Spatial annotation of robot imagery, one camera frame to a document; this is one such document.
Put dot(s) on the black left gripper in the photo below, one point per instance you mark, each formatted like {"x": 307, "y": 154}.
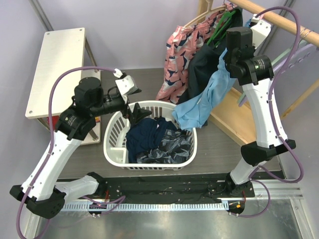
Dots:
{"x": 137, "y": 114}

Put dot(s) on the light blue shorts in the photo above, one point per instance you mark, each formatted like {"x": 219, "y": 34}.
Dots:
{"x": 196, "y": 111}

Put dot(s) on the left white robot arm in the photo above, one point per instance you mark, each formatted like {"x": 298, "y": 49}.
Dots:
{"x": 40, "y": 193}

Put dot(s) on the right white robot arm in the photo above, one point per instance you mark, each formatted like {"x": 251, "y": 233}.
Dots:
{"x": 254, "y": 74}

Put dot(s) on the dark teal shorts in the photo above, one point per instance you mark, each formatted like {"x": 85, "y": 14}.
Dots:
{"x": 205, "y": 62}

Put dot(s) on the pink floral shorts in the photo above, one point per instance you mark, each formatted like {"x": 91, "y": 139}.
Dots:
{"x": 181, "y": 48}

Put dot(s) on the mint green hanger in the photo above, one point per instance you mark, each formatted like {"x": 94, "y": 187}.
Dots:
{"x": 243, "y": 97}

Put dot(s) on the beige wooden hanger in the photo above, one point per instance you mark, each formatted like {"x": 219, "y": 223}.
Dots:
{"x": 205, "y": 14}

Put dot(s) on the green plastic hanger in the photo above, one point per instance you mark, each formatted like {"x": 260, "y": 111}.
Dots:
{"x": 225, "y": 22}

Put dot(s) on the lilac hanger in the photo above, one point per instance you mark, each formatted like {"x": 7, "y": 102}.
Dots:
{"x": 300, "y": 55}

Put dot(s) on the navy blue garment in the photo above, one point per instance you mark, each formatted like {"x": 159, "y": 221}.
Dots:
{"x": 146, "y": 135}

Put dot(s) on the white plastic laundry basket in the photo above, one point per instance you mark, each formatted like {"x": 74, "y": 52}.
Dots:
{"x": 114, "y": 144}

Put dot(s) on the dark leaf-print garment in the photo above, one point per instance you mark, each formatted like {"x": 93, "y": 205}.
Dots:
{"x": 174, "y": 148}

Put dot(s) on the white side table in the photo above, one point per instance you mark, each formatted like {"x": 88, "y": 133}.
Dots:
{"x": 61, "y": 50}

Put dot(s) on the wooden clothes rack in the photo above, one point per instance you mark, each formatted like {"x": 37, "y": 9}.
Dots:
{"x": 237, "y": 122}

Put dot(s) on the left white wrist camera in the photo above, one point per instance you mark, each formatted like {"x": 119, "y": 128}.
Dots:
{"x": 126, "y": 84}

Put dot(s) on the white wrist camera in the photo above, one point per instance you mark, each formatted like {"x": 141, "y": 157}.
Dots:
{"x": 126, "y": 84}
{"x": 260, "y": 29}

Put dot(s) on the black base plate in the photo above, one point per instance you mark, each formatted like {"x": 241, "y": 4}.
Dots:
{"x": 172, "y": 189}

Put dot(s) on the white slotted cable duct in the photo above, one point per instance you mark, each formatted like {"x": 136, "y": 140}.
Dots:
{"x": 90, "y": 207}

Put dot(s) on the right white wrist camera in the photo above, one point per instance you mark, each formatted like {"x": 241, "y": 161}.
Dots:
{"x": 260, "y": 29}

